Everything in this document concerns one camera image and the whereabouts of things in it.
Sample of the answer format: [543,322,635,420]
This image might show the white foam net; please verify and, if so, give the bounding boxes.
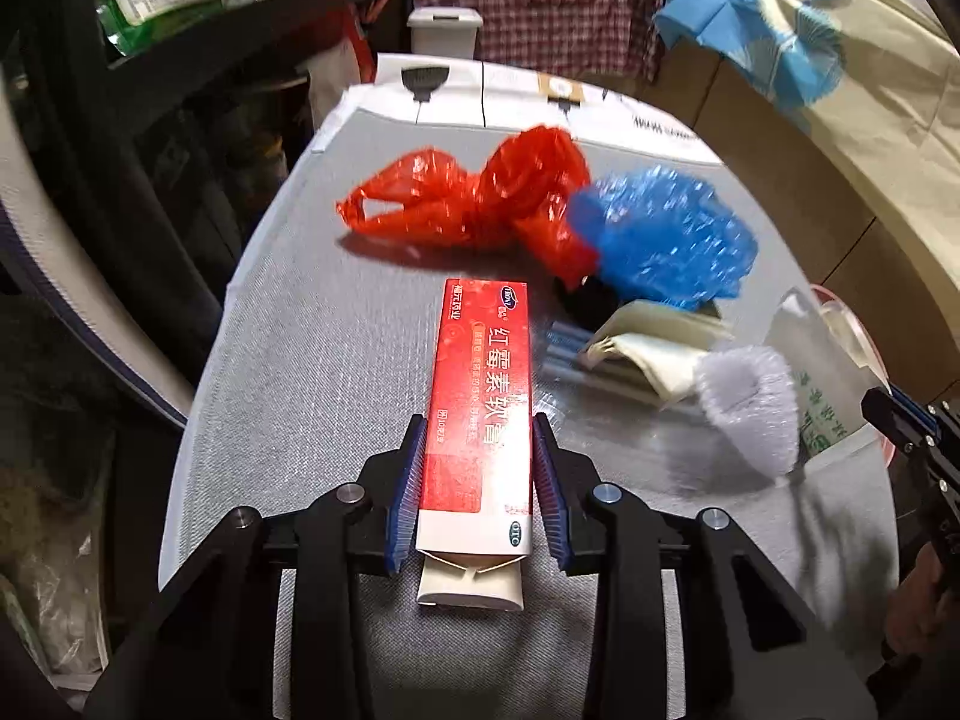
[691,345,800,477]

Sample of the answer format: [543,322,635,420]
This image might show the white lidded bin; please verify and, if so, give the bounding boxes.
[407,6,482,61]

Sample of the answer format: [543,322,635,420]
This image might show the crumpled translucent plastic bag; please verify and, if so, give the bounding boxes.
[0,465,115,685]

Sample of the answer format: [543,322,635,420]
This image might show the clear plastic tube bundle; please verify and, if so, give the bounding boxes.
[536,319,601,383]

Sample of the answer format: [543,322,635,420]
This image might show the blue and cream cloth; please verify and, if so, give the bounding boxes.
[654,0,960,241]

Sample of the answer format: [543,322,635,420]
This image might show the white padded board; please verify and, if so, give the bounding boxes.
[0,67,197,428]

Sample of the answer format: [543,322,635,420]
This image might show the red plastic bag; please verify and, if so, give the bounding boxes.
[335,126,601,293]

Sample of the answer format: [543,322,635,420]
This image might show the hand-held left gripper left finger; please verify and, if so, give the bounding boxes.
[82,414,428,720]

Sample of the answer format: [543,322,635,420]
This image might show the beige paper packet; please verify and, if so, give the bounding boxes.
[583,298,732,410]

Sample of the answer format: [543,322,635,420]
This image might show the white printed cardboard sheet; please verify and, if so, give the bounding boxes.
[311,52,721,166]

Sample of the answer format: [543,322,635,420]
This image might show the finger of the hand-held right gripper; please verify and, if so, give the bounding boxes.
[889,435,960,511]
[861,386,960,445]

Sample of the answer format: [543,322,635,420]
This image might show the blue plastic bag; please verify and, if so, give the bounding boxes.
[566,163,758,310]

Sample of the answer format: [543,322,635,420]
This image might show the person's right hand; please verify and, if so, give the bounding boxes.
[885,547,950,683]

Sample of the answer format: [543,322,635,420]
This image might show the black metal shelf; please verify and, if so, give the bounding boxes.
[0,0,410,361]

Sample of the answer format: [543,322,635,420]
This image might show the red ointment box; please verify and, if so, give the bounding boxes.
[415,277,535,612]

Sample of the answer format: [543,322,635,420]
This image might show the clear bag with green print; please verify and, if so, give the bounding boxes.
[765,289,890,466]

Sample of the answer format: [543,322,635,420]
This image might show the red plaid shirt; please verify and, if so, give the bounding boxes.
[415,0,676,83]

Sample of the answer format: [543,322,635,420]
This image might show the orange plastic bag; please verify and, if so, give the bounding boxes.
[341,4,377,87]

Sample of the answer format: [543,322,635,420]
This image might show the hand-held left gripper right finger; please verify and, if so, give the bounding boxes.
[531,412,878,720]

